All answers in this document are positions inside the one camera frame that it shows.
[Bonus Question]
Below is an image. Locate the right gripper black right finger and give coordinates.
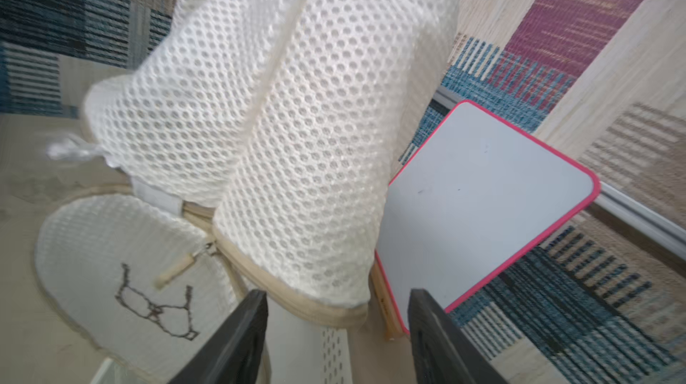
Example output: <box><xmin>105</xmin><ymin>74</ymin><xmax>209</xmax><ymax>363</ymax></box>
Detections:
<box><xmin>408</xmin><ymin>289</ymin><xmax>507</xmax><ymax>384</ymax></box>

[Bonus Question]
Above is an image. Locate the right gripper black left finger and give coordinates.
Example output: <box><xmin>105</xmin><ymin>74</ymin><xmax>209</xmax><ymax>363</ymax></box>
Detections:
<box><xmin>170</xmin><ymin>289</ymin><xmax>268</xmax><ymax>384</ymax></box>

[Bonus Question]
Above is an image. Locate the white mesh laundry bag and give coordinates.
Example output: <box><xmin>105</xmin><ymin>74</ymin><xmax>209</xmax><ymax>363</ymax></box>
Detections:
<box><xmin>33</xmin><ymin>0</ymin><xmax>460</xmax><ymax>383</ymax></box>

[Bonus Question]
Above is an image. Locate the wooden whiteboard stand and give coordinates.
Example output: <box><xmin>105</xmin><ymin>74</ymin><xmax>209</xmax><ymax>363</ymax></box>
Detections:
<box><xmin>370</xmin><ymin>262</ymin><xmax>405</xmax><ymax>340</ymax></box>

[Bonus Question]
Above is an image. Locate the white perforated plastic basket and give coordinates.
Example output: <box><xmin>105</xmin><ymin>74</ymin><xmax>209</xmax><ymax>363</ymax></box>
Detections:
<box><xmin>84</xmin><ymin>292</ymin><xmax>352</xmax><ymax>383</ymax></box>

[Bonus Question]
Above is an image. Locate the pink framed whiteboard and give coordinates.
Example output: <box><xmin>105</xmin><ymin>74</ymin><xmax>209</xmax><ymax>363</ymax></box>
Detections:
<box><xmin>376</xmin><ymin>101</ymin><xmax>601</xmax><ymax>330</ymax></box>

